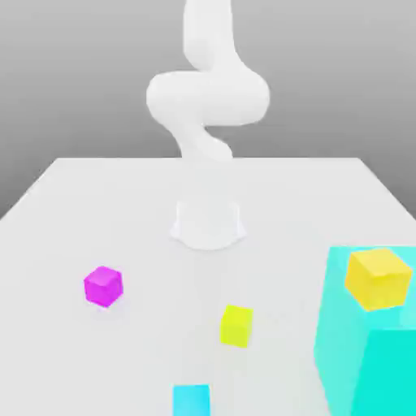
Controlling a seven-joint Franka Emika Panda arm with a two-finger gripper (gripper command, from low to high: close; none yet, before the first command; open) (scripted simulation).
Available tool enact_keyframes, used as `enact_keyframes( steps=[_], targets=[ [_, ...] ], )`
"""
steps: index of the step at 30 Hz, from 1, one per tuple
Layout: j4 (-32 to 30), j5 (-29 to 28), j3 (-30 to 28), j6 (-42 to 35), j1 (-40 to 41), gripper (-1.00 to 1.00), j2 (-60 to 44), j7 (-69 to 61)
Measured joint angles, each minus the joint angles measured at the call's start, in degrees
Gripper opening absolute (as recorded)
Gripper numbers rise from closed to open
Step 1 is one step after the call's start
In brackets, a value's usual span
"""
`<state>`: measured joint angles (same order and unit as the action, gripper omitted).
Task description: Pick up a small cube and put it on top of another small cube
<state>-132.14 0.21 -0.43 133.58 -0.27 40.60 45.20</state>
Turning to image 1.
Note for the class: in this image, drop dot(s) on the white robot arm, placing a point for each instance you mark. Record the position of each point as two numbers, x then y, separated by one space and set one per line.
208 97

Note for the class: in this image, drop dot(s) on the small lime yellow cube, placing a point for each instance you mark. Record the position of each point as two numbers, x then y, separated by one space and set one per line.
236 326

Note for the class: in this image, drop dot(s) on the small magenta cube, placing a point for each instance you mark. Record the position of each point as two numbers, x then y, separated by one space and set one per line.
103 286

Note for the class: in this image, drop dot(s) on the small golden yellow cube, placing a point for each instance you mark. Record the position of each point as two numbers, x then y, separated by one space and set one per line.
377 281

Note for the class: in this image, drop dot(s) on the small light blue cube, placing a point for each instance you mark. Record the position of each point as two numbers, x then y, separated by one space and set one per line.
191 400

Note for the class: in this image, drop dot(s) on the large turquoise box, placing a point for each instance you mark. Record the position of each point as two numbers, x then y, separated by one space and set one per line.
351 357

